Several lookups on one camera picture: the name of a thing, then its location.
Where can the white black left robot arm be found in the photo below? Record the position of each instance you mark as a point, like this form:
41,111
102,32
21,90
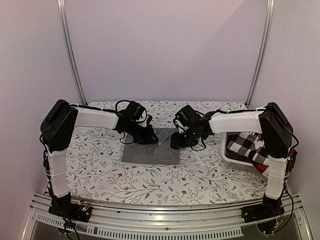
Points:
57,131

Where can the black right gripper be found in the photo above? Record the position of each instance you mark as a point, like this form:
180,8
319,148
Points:
178,142

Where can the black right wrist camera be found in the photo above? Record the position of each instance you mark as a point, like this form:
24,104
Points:
185,118

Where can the aluminium frame post left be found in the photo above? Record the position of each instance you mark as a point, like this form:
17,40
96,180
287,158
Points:
61,6

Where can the aluminium frame post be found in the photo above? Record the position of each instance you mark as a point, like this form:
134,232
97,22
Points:
270,4
61,6

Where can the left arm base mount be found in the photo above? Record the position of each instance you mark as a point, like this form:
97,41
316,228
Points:
80,211

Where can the black white checkered shirt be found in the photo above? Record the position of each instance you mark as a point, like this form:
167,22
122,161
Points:
249,146

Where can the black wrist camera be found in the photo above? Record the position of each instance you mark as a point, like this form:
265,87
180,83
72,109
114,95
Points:
185,118
137,113

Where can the floral patterned table cloth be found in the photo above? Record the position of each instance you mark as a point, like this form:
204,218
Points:
96,167

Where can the white plastic laundry basket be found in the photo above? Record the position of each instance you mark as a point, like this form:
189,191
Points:
233,162

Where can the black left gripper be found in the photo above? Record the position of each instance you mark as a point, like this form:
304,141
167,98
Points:
148,139

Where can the aluminium frame post right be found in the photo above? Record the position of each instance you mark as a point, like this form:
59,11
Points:
270,4

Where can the red black plaid shirt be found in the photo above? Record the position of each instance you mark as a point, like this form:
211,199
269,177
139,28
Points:
291,160

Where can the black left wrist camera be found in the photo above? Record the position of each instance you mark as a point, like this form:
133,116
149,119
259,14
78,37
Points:
137,113

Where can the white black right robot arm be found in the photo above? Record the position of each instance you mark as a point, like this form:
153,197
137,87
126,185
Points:
263,135

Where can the aluminium front rail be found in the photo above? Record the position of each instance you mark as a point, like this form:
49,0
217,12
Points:
113,221

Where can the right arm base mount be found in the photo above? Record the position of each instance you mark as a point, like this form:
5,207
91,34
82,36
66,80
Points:
269,208

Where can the grey long sleeve shirt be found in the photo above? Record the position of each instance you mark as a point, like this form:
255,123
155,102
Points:
159,153

